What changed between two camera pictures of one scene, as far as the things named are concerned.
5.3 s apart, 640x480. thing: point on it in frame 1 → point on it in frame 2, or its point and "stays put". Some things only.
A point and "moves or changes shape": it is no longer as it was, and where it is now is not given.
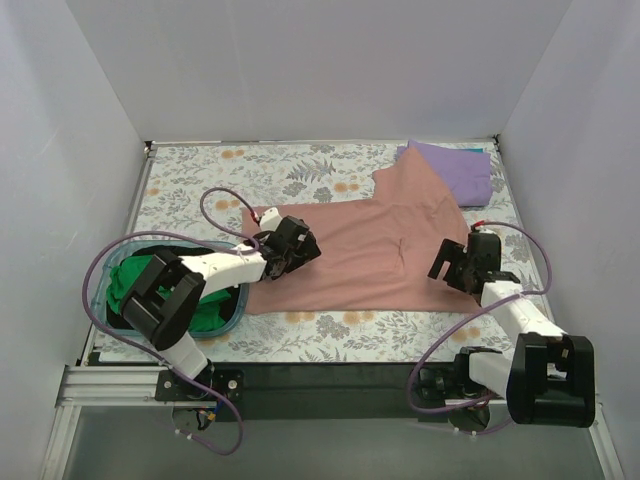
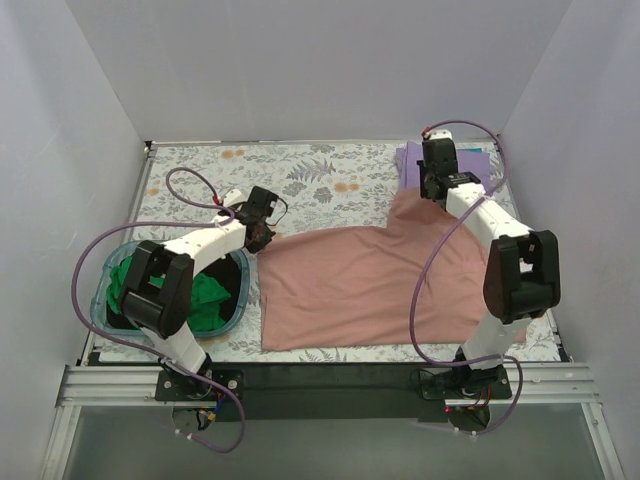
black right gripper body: [455, 267] → [430, 185]
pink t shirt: [375, 255] moves or changes shape
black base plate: [339, 392] stays put
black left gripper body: [304, 245] → [258, 235]
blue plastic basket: [99, 299] stays put
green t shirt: [126, 274] stays put
